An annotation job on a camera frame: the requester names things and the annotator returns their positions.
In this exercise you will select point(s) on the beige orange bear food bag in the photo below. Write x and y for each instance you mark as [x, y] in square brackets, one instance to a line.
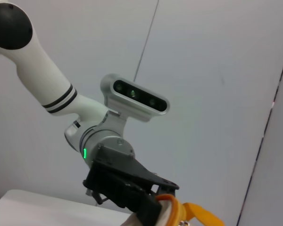
[167, 214]

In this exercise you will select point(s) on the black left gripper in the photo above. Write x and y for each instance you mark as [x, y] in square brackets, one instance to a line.
[115, 171]

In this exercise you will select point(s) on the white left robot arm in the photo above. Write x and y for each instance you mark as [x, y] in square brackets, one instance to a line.
[44, 70]

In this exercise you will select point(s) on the silver left wrist depth camera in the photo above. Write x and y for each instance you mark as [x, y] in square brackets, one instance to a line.
[136, 96]

